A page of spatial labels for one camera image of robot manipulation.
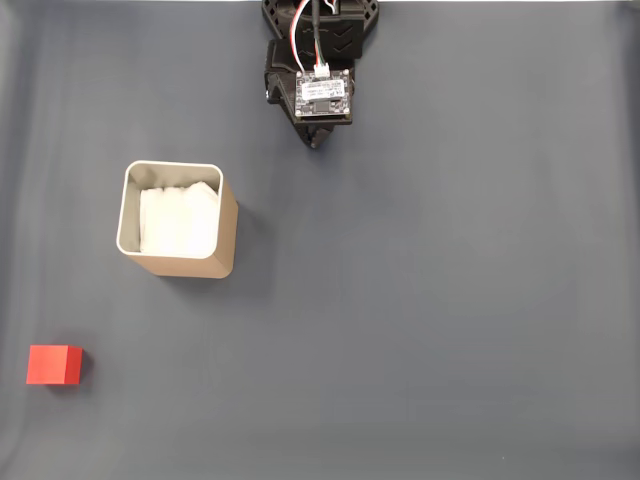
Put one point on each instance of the white crumpled tissue paper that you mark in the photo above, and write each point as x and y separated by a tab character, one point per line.
180	220

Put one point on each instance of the beige square box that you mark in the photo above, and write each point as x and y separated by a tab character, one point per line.
227	225

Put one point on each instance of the red cube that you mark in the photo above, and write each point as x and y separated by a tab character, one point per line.
50	365

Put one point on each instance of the bare camera circuit board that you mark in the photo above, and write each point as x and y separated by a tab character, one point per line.
322	95

